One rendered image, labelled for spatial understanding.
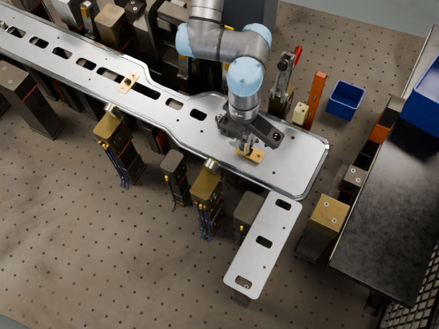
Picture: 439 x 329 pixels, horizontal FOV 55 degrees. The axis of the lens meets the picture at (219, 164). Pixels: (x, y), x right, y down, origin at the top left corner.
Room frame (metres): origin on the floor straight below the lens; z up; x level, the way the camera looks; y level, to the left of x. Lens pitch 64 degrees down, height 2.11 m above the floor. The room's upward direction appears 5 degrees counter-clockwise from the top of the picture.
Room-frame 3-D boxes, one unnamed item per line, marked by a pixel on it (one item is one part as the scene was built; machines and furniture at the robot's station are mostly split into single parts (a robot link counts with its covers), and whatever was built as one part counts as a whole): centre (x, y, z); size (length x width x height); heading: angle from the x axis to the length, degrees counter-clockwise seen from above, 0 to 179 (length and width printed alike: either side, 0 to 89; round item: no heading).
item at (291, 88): (0.75, -0.22, 0.87); 0.10 x 0.07 x 0.35; 147
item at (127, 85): (0.86, 0.27, 1.01); 0.08 x 0.04 x 0.01; 146
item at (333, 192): (0.45, -0.33, 0.85); 0.12 x 0.03 x 0.30; 147
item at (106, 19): (1.09, 0.31, 0.89); 0.12 x 0.08 x 0.38; 147
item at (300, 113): (0.66, -0.25, 0.88); 0.04 x 0.04 x 0.37; 57
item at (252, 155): (0.56, -0.09, 1.02); 0.08 x 0.04 x 0.01; 57
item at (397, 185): (0.53, -0.59, 1.02); 0.90 x 0.22 x 0.03; 147
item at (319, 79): (0.67, -0.29, 0.95); 0.03 x 0.01 x 0.50; 57
